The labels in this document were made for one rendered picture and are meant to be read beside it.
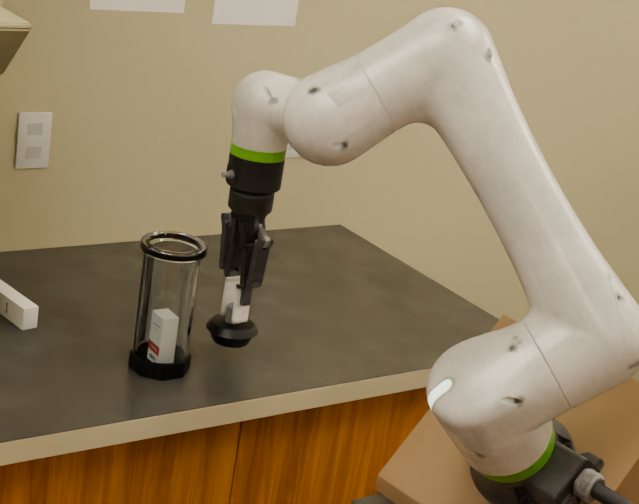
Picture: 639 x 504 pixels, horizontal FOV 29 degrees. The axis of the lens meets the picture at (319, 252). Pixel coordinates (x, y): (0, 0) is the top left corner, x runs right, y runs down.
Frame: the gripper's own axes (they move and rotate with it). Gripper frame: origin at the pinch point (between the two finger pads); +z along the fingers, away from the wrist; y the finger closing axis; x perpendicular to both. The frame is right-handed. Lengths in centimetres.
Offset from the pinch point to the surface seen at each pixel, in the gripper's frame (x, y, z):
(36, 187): -11, -58, -1
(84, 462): -31.9, 11.4, 19.3
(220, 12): 26, -58, -38
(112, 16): 1, -58, -36
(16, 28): -42, -4, -45
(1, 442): -47, 14, 11
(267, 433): 2.4, 11.5, 20.4
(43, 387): -34.6, 0.4, 11.2
